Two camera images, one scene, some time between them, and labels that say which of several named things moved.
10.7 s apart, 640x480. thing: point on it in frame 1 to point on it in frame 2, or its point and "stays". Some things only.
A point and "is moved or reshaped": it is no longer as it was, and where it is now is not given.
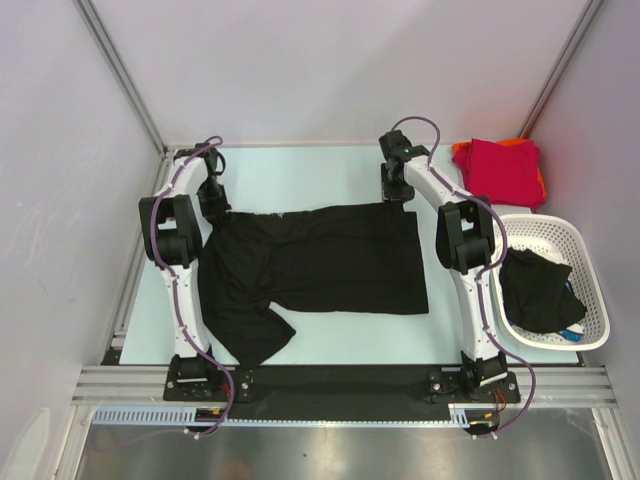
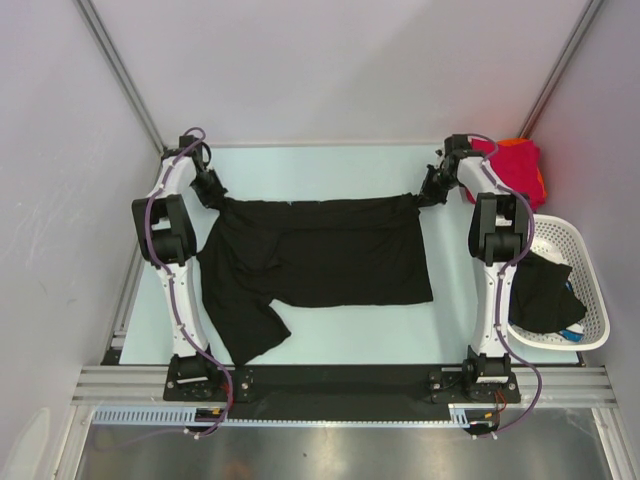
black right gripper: (390, 193) to (429, 195)
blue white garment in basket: (574, 333) stays
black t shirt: (354, 259) is moved or reshaped
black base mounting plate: (218, 390) stays
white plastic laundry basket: (560, 239) stays
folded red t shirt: (502, 174) stays
